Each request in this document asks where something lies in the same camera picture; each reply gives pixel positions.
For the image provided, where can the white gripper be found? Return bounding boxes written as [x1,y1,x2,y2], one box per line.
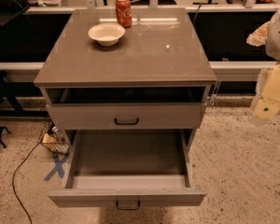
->
[249,62,280,125]

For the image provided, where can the grey drawer cabinet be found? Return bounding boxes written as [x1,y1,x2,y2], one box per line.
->
[35,7,216,148]

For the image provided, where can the white bowl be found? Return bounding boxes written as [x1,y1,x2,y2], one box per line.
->
[88,23,125,46]

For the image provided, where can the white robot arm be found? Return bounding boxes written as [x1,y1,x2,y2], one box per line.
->
[246,9,280,123]

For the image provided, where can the black chair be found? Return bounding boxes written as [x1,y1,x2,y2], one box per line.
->
[0,0,31,28]

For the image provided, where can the wire basket with items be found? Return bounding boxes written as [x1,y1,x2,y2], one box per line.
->
[38,121,70,155]

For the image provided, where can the grey drawer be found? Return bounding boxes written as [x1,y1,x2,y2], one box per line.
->
[47,104,206,130]
[49,130,205,210]

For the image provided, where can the red soda can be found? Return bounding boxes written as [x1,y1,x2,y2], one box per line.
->
[116,0,132,28]

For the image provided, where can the black floor cable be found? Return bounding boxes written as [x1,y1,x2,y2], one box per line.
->
[11,140,45,224]

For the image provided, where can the black stand legs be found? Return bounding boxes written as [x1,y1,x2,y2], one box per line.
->
[0,73,23,148]

